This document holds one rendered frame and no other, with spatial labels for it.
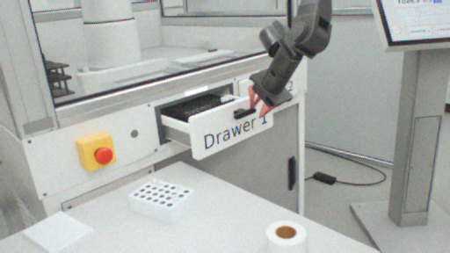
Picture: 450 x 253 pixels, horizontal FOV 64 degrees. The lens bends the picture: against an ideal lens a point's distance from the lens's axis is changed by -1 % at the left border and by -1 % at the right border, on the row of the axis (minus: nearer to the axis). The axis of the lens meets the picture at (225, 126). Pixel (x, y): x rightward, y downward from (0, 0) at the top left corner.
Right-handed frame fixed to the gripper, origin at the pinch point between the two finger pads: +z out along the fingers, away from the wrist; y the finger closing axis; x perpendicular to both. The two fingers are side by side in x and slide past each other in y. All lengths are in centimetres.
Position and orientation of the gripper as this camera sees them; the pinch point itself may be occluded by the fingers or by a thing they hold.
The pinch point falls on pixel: (257, 111)
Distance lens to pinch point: 94.1
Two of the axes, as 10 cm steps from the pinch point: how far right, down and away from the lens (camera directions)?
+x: -7.3, 3.1, -6.1
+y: -6.0, -7.1, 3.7
